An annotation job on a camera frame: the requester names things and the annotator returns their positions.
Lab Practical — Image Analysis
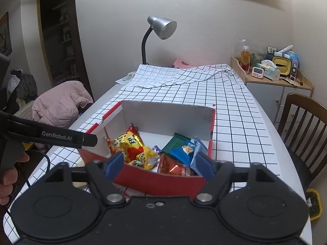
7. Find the silver gooseneck desk lamp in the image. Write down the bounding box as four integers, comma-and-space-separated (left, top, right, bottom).
141, 15, 177, 65

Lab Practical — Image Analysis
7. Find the pink padded jacket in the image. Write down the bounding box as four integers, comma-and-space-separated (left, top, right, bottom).
32, 80, 94, 129

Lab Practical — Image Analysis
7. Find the dark clothes pile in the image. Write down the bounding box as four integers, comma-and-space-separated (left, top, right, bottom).
6, 69, 39, 113

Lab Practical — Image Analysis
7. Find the dark wooden bookshelf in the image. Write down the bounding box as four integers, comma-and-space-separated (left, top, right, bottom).
36, 0, 94, 100

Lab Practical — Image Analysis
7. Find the yellow plastic container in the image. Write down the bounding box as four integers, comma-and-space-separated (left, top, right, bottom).
272, 56, 293, 77

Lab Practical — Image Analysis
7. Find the clear plastic packet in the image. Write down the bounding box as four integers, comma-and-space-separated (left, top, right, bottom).
115, 71, 137, 84

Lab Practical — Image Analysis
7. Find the white checked tablecloth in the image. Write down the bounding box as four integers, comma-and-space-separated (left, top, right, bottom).
4, 64, 281, 243

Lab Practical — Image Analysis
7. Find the blue white ball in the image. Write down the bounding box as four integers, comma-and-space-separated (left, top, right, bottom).
285, 51, 299, 64

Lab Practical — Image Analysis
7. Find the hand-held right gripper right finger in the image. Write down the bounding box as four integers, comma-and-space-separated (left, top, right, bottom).
194, 152, 279, 205

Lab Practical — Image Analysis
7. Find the wooden top white cabinet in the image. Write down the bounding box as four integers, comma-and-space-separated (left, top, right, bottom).
231, 56, 313, 130

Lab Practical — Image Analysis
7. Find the person's left hand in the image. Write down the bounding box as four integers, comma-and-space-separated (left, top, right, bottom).
0, 152, 30, 206

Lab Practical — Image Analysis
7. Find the red yellow snack packet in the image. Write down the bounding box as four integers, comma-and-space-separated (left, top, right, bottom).
106, 125, 145, 162

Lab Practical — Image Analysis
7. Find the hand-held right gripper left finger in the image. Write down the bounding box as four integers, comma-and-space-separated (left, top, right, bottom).
45, 152, 125, 205

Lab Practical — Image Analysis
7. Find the green snack packet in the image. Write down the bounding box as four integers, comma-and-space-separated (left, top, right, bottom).
161, 133, 191, 152

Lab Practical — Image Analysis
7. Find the pale yellow snack bag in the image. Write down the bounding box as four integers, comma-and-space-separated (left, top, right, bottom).
72, 159, 89, 189

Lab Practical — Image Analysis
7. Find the orange drink bottle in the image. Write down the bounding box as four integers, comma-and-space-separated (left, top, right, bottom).
241, 45, 251, 74

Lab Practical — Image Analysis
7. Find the black cable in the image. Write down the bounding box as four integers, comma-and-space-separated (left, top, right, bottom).
4, 150, 52, 217

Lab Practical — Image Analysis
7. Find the orange foil snack packet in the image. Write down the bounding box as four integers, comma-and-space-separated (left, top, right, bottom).
157, 154, 191, 177

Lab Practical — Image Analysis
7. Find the pale blue snack packet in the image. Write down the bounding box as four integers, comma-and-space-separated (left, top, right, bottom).
190, 137, 208, 176

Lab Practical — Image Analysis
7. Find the brown wooden chair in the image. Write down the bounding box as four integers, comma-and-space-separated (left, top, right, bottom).
277, 92, 327, 192

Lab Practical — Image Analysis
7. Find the red cardboard box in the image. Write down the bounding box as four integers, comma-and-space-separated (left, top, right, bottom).
78, 100, 216, 201

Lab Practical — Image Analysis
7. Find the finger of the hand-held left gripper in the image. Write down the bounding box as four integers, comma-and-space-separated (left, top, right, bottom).
81, 133, 98, 149

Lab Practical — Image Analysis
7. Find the pink paper item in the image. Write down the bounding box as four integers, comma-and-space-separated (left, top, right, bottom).
172, 59, 196, 69

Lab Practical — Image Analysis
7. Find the pale green tissue box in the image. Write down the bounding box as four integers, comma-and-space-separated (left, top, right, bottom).
256, 60, 281, 81

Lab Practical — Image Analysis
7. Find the small yellow snack packet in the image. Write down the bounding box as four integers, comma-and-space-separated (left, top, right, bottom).
137, 145, 161, 170

